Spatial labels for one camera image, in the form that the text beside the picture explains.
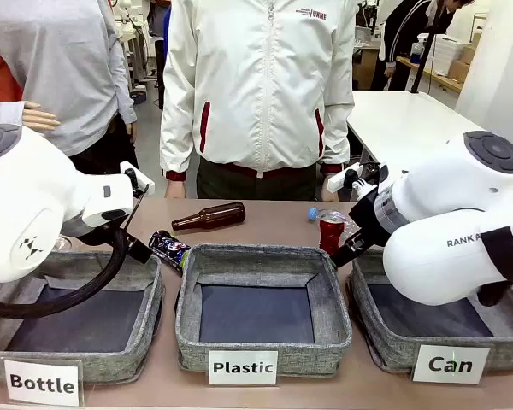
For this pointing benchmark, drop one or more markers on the white Bottle label sign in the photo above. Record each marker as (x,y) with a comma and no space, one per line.
(43,383)

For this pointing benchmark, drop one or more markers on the pale hand on hip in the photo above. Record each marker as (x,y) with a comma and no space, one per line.
(40,117)

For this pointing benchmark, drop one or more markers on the blue capped clear plastic bottle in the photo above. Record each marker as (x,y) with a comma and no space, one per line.
(314,213)

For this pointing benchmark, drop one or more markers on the black stand pole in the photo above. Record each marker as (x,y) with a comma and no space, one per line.
(423,60)

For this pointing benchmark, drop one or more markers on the person's left hand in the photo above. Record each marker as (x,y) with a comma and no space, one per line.
(328,194)

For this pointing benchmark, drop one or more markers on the white side table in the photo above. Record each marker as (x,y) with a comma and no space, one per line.
(402,124)

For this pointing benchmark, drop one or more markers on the dark snack wrapper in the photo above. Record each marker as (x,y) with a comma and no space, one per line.
(171,252)

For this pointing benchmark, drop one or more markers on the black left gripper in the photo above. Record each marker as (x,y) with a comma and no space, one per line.
(137,250)

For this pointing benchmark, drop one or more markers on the white Can label sign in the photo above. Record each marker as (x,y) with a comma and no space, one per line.
(451,364)

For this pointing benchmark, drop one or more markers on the grey fabric basket labelled Can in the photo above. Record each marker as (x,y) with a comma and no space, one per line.
(393,346)

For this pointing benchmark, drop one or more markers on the grey fabric basket labelled Plastic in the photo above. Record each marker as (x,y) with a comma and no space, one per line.
(261,356)

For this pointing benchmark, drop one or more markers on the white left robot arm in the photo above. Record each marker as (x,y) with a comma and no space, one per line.
(25,192)

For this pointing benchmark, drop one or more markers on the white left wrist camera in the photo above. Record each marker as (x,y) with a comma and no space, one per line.
(145,183)

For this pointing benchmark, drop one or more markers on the brown cardboard box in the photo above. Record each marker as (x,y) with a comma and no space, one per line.
(464,64)

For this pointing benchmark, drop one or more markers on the white Plastic label sign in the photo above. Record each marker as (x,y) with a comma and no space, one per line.
(243,367)

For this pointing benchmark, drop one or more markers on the grey sleeved forearm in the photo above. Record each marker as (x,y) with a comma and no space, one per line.
(2,112)

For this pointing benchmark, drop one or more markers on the orange garment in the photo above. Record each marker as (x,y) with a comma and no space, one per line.
(0,74)

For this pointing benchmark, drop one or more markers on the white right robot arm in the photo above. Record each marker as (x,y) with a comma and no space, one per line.
(453,192)

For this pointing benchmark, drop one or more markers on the person's right forearm white sleeve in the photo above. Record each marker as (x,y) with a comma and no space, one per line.
(177,136)

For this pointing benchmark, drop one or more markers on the blue spray bottle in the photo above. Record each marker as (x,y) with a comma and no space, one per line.
(419,49)

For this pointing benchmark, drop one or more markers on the grey fabric basket labelled Bottle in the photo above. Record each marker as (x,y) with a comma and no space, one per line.
(147,299)

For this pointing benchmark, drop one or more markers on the wooden workbench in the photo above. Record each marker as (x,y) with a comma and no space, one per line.
(436,76)

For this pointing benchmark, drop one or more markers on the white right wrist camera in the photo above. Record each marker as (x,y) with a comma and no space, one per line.
(337,181)

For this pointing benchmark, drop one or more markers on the brown glass beer bottle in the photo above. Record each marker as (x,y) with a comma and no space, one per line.
(214,215)

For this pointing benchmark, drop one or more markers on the person in white jacket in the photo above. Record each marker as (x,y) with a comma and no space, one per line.
(261,85)

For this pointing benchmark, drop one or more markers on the figure in grey shirt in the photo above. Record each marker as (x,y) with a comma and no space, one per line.
(77,64)

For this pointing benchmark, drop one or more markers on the person's left forearm white sleeve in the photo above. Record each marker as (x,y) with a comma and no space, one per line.
(335,136)

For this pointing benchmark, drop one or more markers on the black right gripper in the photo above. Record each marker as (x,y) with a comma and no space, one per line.
(369,226)

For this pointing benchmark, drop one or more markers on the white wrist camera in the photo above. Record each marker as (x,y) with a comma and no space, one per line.
(145,183)
(337,181)

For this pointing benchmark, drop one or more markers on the person's right hand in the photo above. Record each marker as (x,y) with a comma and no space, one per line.
(175,189)

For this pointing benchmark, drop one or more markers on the white stacked boxes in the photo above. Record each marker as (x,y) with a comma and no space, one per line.
(449,51)

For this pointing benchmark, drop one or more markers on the crushed red can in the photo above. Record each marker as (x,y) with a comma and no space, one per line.
(331,235)

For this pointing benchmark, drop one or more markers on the person in black tracksuit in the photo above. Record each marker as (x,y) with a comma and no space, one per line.
(414,30)

